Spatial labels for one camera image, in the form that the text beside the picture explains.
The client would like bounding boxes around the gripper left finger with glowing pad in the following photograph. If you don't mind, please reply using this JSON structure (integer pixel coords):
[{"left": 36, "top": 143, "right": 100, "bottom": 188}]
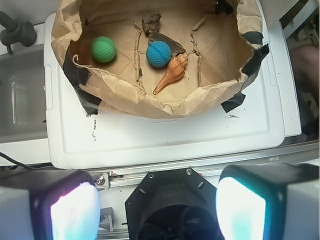
[{"left": 0, "top": 170, "right": 101, "bottom": 240}]

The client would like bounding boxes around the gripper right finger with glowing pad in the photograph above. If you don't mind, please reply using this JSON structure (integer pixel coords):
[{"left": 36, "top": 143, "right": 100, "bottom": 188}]
[{"left": 215, "top": 163, "right": 320, "bottom": 240}]

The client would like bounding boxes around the blue dimpled foam ball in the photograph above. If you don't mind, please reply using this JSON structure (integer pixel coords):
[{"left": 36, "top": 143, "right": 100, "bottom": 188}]
[{"left": 145, "top": 40, "right": 172, "bottom": 68}]

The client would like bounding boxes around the green dimpled foam ball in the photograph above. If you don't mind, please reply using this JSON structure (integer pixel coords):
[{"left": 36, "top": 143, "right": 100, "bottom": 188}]
[{"left": 91, "top": 36, "right": 117, "bottom": 63}]

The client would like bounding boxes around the white plastic bin lid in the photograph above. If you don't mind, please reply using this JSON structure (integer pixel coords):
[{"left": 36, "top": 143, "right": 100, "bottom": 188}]
[{"left": 44, "top": 0, "right": 285, "bottom": 169}]

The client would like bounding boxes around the clear plastic container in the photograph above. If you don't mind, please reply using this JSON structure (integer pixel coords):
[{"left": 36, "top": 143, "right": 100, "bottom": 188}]
[{"left": 0, "top": 44, "right": 47, "bottom": 144}]

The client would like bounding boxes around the orange conch seashell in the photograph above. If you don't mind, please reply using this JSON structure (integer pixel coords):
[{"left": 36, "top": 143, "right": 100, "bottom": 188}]
[{"left": 153, "top": 52, "right": 189, "bottom": 95}]

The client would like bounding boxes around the crumpled brown paper bag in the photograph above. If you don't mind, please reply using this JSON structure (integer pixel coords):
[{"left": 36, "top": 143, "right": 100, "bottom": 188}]
[{"left": 51, "top": 0, "right": 264, "bottom": 119}]

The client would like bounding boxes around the grey clamp knob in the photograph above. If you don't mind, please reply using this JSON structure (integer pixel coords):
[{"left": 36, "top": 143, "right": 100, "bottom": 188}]
[{"left": 0, "top": 11, "right": 37, "bottom": 55}]

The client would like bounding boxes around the brown rock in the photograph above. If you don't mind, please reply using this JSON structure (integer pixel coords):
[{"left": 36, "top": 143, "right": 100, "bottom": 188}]
[{"left": 141, "top": 11, "right": 162, "bottom": 36}]

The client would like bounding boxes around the aluminium extrusion rail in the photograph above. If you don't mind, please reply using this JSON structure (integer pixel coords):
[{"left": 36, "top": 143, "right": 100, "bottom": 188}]
[{"left": 88, "top": 140, "right": 320, "bottom": 190}]

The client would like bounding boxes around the black cable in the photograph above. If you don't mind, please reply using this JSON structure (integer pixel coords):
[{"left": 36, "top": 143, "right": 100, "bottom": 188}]
[{"left": 0, "top": 151, "right": 38, "bottom": 171}]

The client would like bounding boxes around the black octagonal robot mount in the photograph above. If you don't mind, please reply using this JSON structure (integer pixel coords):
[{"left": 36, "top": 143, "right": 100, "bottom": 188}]
[{"left": 125, "top": 168, "right": 224, "bottom": 240}]

